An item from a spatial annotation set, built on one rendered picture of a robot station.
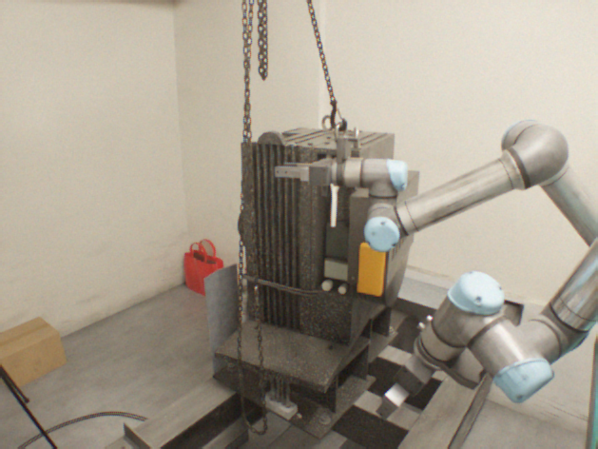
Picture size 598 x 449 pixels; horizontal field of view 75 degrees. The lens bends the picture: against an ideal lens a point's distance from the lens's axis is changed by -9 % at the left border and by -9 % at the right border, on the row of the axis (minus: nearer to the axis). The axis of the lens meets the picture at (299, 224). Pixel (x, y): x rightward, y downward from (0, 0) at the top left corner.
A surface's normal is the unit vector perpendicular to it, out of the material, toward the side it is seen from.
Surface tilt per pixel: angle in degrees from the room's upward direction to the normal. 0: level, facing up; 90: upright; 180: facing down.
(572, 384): 90
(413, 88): 90
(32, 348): 90
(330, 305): 90
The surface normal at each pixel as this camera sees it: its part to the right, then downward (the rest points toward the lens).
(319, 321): -0.43, 0.30
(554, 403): -0.61, 0.26
